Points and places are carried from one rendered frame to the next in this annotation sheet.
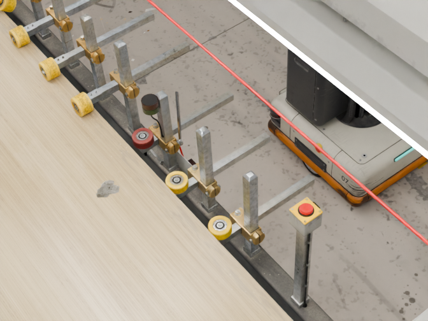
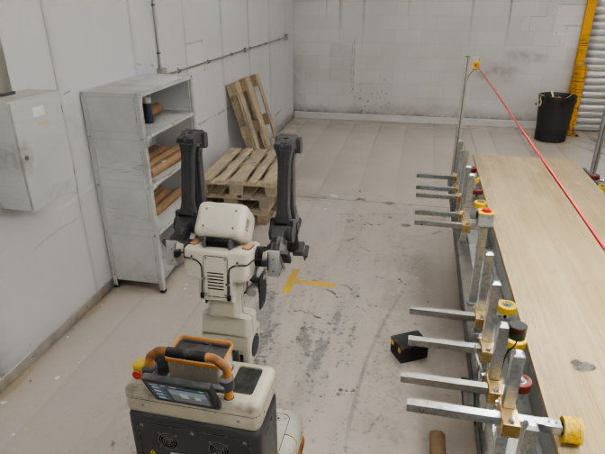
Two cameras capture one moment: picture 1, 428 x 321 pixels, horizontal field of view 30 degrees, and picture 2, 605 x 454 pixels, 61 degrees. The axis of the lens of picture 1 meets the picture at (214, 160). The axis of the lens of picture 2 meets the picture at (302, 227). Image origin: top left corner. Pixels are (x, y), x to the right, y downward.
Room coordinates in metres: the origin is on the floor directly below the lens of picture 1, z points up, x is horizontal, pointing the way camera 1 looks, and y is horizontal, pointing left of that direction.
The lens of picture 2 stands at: (3.52, 0.76, 2.16)
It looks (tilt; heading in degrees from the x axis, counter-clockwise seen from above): 24 degrees down; 226
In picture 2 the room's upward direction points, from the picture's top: straight up
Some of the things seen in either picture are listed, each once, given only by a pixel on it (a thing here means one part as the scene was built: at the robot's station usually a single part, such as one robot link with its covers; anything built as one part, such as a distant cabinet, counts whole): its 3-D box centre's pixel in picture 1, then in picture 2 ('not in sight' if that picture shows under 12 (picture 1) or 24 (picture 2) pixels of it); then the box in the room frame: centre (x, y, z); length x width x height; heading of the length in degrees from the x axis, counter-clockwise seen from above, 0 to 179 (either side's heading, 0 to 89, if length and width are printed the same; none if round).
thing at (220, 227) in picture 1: (220, 234); (505, 313); (1.54, 0.00, 0.85); 0.08 x 0.08 x 0.11
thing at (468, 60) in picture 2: not in sight; (465, 119); (-0.38, -1.36, 1.20); 0.15 x 0.12 x 1.00; 34
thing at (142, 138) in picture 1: (144, 144); (518, 391); (1.97, 0.26, 0.85); 0.08 x 0.08 x 0.11
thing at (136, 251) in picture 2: not in sight; (153, 179); (1.65, -2.95, 0.78); 0.90 x 0.45 x 1.55; 34
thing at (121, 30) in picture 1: (101, 40); not in sight; (2.47, 0.42, 0.95); 0.50 x 0.04 x 0.04; 124
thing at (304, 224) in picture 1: (305, 218); (484, 218); (1.35, -0.25, 1.18); 0.07 x 0.07 x 0.08; 34
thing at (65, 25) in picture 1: (59, 18); not in sight; (2.62, 0.60, 0.95); 0.14 x 0.06 x 0.05; 34
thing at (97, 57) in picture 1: (90, 49); not in sight; (2.42, 0.46, 0.95); 0.14 x 0.06 x 0.05; 34
